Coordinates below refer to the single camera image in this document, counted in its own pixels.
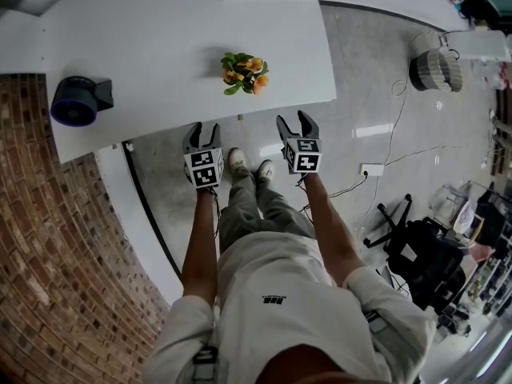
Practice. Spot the potted orange flower plant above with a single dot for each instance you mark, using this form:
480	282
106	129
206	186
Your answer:
244	72

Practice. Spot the person's white shirt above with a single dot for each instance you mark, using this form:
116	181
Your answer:
288	314

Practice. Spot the person's right white shoe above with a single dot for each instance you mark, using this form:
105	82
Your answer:
266	170

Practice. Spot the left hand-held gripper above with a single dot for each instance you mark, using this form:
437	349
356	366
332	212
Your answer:
204	166

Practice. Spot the purple desk fan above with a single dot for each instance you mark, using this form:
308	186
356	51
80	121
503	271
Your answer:
76	102

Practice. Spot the person's white shoe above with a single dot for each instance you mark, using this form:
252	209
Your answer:
238	160
266	170

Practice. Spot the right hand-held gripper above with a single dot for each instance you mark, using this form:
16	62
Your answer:
306	158

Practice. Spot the white curved plinth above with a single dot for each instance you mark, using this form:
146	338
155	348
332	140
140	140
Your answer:
128	214

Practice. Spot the person's left forearm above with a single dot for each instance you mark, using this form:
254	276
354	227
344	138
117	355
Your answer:
200	246

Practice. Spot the white power strip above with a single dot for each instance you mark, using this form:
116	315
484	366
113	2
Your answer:
372	169

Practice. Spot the black office chair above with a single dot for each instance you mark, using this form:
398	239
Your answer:
424	258

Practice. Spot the woven grey basket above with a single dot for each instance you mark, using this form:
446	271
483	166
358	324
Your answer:
436	64

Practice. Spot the white cabinet counter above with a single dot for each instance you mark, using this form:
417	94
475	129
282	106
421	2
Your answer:
140	54

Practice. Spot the person's left white shoe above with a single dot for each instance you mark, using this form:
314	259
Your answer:
238	160

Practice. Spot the person's right forearm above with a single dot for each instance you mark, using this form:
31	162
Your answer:
332	230

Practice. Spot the person's grey trousers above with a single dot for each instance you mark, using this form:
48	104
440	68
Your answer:
272	214

